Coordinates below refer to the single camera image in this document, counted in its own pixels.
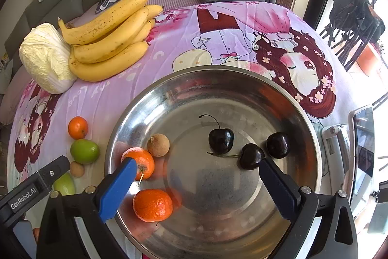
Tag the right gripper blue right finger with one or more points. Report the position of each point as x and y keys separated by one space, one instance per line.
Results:
x=281 y=187

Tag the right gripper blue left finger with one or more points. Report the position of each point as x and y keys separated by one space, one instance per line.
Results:
x=114 y=187

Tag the orange tangerine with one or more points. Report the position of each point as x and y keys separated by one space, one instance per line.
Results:
x=144 y=161
x=152 y=205
x=78 y=128

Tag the brown longan among fruits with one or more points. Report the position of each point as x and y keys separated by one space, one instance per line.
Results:
x=76 y=169

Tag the green jujube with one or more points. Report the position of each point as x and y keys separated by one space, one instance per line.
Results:
x=65 y=185
x=84 y=151

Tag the brown longan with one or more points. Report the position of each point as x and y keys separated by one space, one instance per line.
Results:
x=158 y=145

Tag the dark cherry with stem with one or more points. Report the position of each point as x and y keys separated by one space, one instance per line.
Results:
x=221 y=140

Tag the tablet on stand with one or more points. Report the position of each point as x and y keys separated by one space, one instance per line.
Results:
x=349 y=151

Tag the cartoon print tablecloth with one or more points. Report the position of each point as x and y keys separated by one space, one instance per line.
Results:
x=263 y=38

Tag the round steel plate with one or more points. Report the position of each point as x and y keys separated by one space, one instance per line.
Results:
x=199 y=203

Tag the bottom yellow banana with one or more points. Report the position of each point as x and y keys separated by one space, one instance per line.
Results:
x=103 y=70

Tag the yellow banana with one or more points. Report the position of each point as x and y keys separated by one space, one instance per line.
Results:
x=103 y=70
x=102 y=24
x=115 y=42
x=154 y=10

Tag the middle yellow banana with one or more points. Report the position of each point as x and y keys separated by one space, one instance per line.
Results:
x=115 y=42

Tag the napa cabbage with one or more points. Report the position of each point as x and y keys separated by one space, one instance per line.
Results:
x=45 y=56

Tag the top yellow banana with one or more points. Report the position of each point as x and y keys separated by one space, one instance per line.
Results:
x=102 y=24

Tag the black folding chair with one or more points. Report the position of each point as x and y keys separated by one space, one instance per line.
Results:
x=352 y=26

